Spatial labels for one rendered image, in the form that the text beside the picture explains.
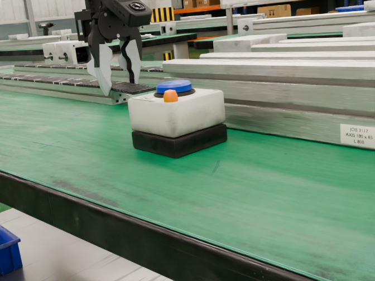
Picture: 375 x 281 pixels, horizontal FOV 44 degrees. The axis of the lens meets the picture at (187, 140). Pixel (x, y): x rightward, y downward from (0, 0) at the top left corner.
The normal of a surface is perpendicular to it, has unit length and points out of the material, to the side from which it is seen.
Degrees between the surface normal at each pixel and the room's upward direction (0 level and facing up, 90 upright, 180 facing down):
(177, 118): 90
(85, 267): 0
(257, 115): 90
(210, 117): 90
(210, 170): 0
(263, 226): 0
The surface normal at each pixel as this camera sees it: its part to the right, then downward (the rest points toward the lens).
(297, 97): -0.75, 0.25
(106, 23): 0.66, 0.13
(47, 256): -0.10, -0.96
